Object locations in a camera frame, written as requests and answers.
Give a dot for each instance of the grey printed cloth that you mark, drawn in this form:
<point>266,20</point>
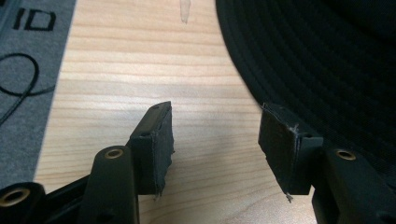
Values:
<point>25,77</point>

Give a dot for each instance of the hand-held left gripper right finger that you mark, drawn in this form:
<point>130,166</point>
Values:
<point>289,149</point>

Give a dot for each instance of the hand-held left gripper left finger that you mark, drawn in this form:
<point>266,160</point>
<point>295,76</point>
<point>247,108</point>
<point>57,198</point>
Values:
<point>149,155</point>

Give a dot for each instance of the black bucket hat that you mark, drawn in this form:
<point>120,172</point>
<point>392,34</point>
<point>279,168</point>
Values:
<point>314,62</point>

